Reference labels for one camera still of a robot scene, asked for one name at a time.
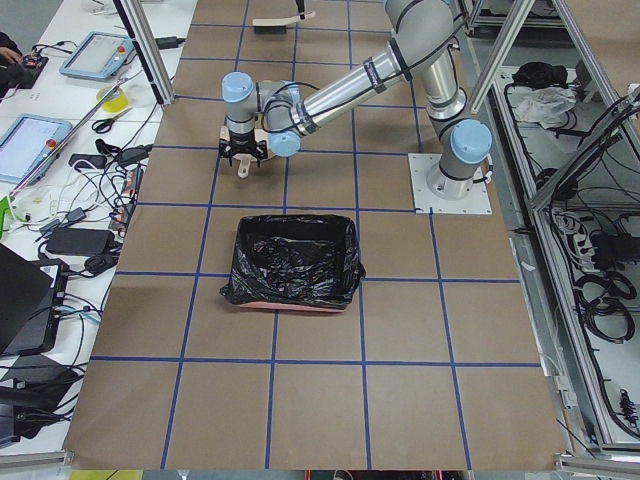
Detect beige plastic dustpan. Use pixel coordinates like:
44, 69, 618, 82
220, 126, 275, 179

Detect white hand brush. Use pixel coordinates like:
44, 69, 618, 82
252, 11, 316, 34

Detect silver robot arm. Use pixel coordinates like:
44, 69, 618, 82
219, 0, 493, 201

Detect bin with black bag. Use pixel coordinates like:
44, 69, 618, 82
219, 214, 366, 312

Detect yellow tape roll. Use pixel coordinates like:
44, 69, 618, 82
96, 87, 129, 113

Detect blue teach pendant far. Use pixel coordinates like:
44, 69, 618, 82
59, 31, 135, 81

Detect blue teach pendant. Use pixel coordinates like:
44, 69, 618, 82
59, 31, 135, 81
1, 114, 72, 184

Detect black power adapter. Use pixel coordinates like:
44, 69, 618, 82
45, 228, 115, 256

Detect blue teach pendant near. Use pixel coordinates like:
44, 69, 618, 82
1, 114, 72, 184

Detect black laptop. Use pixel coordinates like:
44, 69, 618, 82
1, 246, 69, 357

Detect white crumpled cloth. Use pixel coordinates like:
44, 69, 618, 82
514, 87, 576, 128

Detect black handled scissors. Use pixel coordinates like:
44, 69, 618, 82
91, 107, 132, 135

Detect aluminium frame post left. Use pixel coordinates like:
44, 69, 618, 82
113, 0, 175, 106

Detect aluminium frame post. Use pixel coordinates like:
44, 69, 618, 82
113, 0, 175, 106
468, 0, 534, 115

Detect aluminium frame post right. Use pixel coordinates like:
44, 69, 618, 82
468, 0, 534, 115

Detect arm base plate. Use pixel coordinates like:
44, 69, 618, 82
408, 153, 492, 216

